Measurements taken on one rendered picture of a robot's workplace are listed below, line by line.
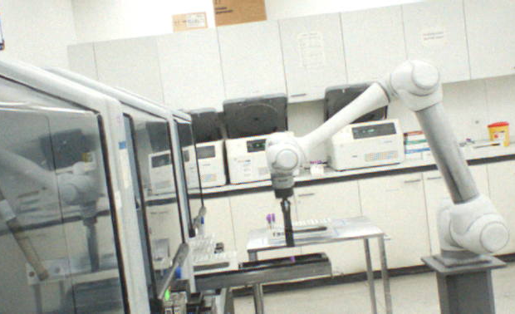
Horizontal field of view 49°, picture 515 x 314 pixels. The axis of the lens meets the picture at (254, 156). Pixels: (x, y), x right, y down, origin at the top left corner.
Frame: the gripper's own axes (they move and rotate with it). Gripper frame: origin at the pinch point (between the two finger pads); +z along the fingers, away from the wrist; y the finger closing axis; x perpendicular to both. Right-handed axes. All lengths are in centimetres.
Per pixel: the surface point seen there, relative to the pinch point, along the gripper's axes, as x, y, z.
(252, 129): -6, -274, -43
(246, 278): -18.5, 9.6, 11.2
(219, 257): -27.6, 5.9, 2.9
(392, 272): 92, -231, 86
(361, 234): 32.7, -23.9, 7.3
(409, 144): 126, -266, -13
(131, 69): -99, -255, -104
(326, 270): 11.9, 9.6, 11.9
